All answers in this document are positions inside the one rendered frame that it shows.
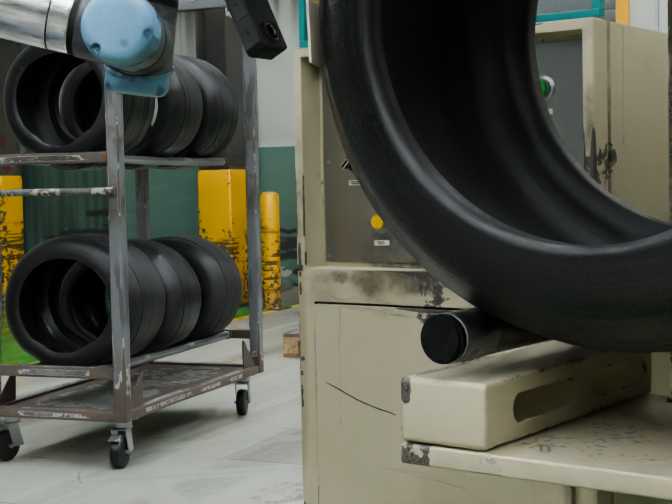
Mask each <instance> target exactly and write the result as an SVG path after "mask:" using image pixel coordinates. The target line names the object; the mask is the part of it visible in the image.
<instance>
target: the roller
mask: <svg viewBox="0 0 672 504"><path fill-rule="evenodd" d="M420 339H421V345H422V348H423V351H424V352H425V354H426V355H427V357H428V358H429V359H430V360H432V361H433V362H435V363H438V364H452V363H456V362H460V361H465V360H469V359H473V358H477V357H481V356H486V355H490V354H494V353H498V352H503V351H507V350H511V349H515V348H519V347H524V346H528V345H532V344H536V343H541V342H545V341H549V340H553V339H550V338H546V337H543V336H540V335H538V334H535V333H532V332H530V331H527V330H524V329H522V328H519V327H516V326H513V325H511V324H508V323H506V322H504V321H502V320H500V319H498V318H496V317H494V316H492V315H490V314H488V313H486V312H484V311H482V310H480V309H479V308H477V307H474V308H468V309H463V310H457V311H451V312H445V313H440V314H437V315H434V316H431V317H430V318H429V319H427V320H426V322H425V323H424V325H423V327H422V330H421V335H420Z"/></svg>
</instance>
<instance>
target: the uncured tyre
mask: <svg viewBox="0 0 672 504"><path fill-rule="evenodd" d="M537 5H538V0H320V5H319V23H320V42H321V57H322V65H323V72H324V79H325V84H326V89H327V94H328V99H329V103H330V107H331V111H332V115H333V119H334V122H335V125H336V129H337V132H338V135H339V138H340V140H341V143H342V146H343V149H344V151H345V154H346V156H347V158H348V161H349V163H350V165H351V168H352V170H353V172H354V174H355V176H356V178H357V180H358V182H359V184H360V186H361V188H362V189H363V191H364V193H365V195H366V197H367V198H368V200H369V202H370V203H371V205H372V206H373V208H374V210H375V211H376V213H377V214H378V216H379V217H380V219H381V220H382V221H383V223H384V224H385V225H386V227H387V228H388V229H389V231H390V232H391V233H392V235H393V236H394V237H395V238H396V240H397V241H398V242H399V243H400V244H401V245H402V247H403V248H404V249H405V250H406V251H407V252H408V253H409V254H410V255H411V256H412V257H413V258H414V259H415V260H416V261H417V262H418V263H419V264H420V265H421V266H422V267H423V268H424V269H425V270H426V271H427V272H428V273H430V274H431V275H432V276H433V277H434V278H435V279H437V280H438V281H439V282H440V283H441V284H443V285H444V286H445V287H447V288H448V289H449V290H451V291H452V292H454V293H455V294H456V295H458V296H459V297H461V298H462V299H464V300H465V301H467V302H469V303H470V304H472V305H473V306H475V307H477V308H479V309H480V310H482V311H484V312H486V313H488V314H490V315H492V316H494V317H496V318H498V319H500V320H502V321H505V322H507V323H509V324H512V325H514V326H516V327H519V328H522V329H524V330H527V331H530V332H532V333H535V334H538V335H540V336H543V337H546V338H550V339H553V340H556V341H560V342H563V343H567V344H571V345H576V346H580V347H586V348H591V349H598V350H605V351H615V352H631V353H655V352H671V351H672V223H668V222H665V221H662V220H659V219H656V218H654V217H651V216H649V215H647V214H644V213H642V212H640V211H638V210H636V209H634V208H632V207H631V206H629V205H627V204H625V203H624V202H622V201H621V200H619V199H618V198H616V197H615V196H613V195H612V194H611V193H609V192H608V191H607V190H606V189H604V188H603V187H602V186H601V185H600V184H598V183H597V182H596V181H595V180H594V179H593V178H592V177H591V176H590V175H589V174H588V173H587V172H586V171H585V170H584V168H583V167H582V166H581V165H580V164H579V163H578V161H577V160H576V159H575V157H574V156H573V155H572V153H571V152H570V151H569V149H568V148H567V146H566V144H565V143H564V141H563V140H562V138H561V136H560V134H559V132H558V131H557V129H556V127H555V125H554V122H553V120H552V118H551V115H550V113H549V110H548V108H547V105H546V102H545V99H544V96H543V92H542V88H541V84H540V80H539V74H538V68H537V61H536V49H535V26H536V13H537Z"/></svg>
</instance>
